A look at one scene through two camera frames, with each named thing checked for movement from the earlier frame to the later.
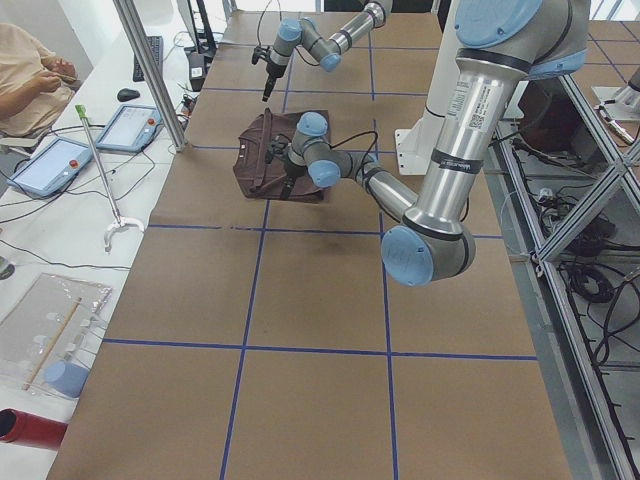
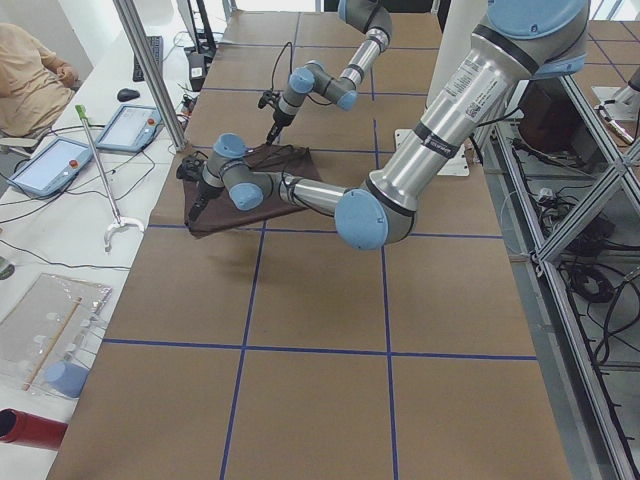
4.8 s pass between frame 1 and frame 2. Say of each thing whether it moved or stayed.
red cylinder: stayed
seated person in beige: stayed
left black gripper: moved
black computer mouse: stayed
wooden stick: stayed
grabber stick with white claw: stayed
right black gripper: moved
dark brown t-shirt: moved
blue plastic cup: stayed
